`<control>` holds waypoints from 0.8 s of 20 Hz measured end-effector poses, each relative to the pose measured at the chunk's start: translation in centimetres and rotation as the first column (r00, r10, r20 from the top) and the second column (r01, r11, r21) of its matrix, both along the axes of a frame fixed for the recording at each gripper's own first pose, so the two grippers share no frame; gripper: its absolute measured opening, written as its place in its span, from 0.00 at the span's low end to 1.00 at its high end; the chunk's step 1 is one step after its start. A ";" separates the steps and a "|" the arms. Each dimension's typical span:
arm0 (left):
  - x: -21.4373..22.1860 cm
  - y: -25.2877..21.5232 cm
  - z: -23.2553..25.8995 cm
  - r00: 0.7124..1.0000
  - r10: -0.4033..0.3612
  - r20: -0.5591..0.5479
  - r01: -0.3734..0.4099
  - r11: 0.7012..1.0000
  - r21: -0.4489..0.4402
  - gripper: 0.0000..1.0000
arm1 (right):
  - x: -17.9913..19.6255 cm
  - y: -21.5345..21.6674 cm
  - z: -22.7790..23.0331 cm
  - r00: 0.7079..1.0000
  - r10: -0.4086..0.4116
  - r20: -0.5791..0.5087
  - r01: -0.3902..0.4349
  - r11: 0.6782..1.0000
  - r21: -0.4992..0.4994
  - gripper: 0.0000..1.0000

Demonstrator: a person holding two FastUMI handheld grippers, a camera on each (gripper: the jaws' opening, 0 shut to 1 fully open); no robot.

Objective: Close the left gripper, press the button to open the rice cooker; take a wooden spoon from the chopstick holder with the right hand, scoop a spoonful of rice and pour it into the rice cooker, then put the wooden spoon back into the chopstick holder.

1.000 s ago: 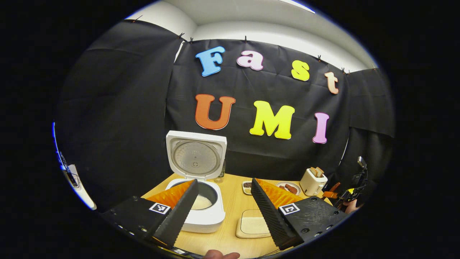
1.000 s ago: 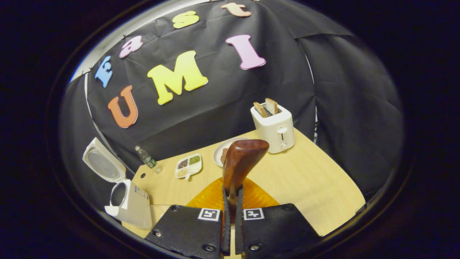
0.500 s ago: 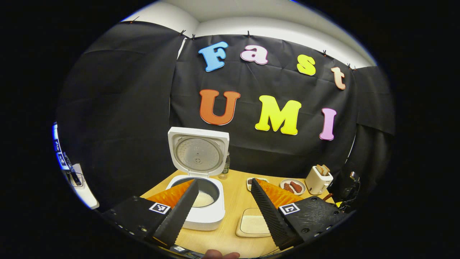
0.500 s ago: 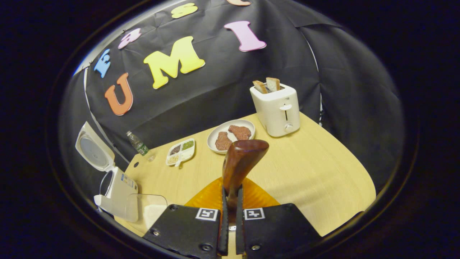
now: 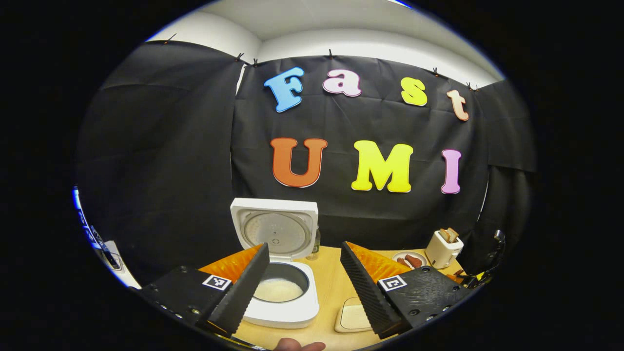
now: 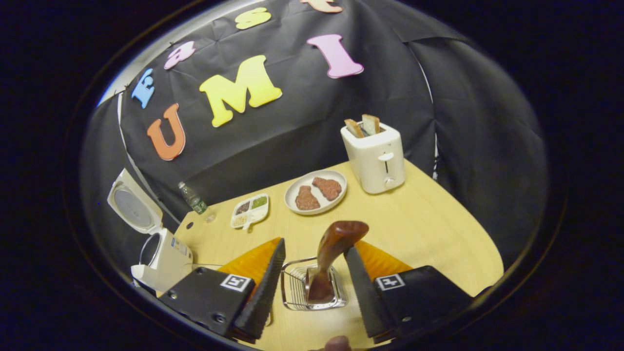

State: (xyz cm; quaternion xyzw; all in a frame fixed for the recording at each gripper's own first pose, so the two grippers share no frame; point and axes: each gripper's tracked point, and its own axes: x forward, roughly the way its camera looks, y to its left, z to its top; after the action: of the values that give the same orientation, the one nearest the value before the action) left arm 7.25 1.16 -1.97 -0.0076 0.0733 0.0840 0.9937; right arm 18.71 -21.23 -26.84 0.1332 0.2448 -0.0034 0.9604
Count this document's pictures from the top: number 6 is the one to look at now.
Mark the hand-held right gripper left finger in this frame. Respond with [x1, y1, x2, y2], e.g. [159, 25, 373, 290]
[158, 237, 287, 342]

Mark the brown wooden spoon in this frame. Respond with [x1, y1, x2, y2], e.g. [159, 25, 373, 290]
[306, 220, 370, 304]

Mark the brown meat piece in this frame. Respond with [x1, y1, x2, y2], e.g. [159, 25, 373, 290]
[295, 185, 321, 211]
[312, 176, 342, 201]

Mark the black backdrop cloth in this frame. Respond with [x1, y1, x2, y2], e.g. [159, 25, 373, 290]
[80, 0, 549, 273]

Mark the white divided grain dish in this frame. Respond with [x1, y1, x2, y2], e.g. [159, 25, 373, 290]
[230, 194, 270, 231]

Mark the white rice cooker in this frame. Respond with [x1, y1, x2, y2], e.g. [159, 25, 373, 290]
[107, 168, 194, 293]

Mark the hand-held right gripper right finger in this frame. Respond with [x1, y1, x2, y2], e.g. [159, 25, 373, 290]
[344, 240, 476, 344]

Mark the metal wire chopstick holder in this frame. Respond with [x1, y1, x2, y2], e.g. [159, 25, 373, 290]
[280, 257, 349, 311]

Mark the white toaster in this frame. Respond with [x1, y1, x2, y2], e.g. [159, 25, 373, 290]
[340, 122, 406, 195]

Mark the white round plate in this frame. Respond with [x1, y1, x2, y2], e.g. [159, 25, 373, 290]
[284, 170, 348, 215]

